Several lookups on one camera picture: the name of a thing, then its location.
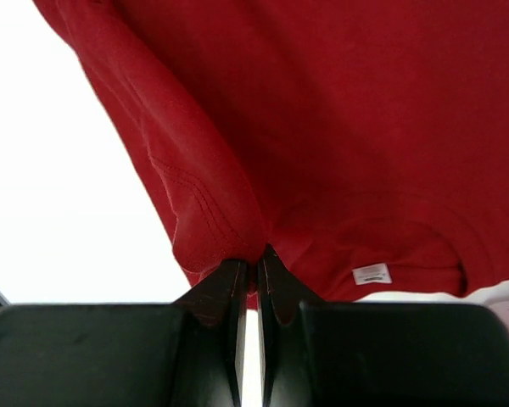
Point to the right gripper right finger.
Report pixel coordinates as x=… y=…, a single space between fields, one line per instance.
x=320 y=353

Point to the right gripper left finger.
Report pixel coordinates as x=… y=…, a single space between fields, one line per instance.
x=186 y=353

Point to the dark red t-shirt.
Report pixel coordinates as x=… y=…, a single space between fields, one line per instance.
x=366 y=141

